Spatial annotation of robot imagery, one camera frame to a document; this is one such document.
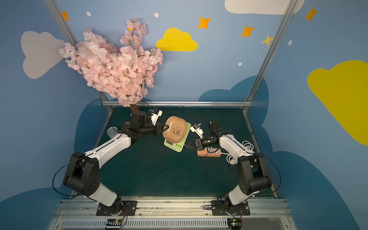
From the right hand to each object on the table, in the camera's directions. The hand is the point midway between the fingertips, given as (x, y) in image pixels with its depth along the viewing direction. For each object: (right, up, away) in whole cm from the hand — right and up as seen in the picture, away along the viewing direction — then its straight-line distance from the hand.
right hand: (190, 145), depth 82 cm
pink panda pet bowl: (-8, +8, -1) cm, 11 cm away
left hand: (-12, +12, +1) cm, 18 cm away
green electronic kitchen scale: (-7, -1, -1) cm, 7 cm away
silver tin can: (-56, +7, +18) cm, 59 cm away
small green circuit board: (-39, -38, -10) cm, 55 cm away
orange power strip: (+10, -7, +11) cm, 16 cm away
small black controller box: (+23, -39, -9) cm, 46 cm away
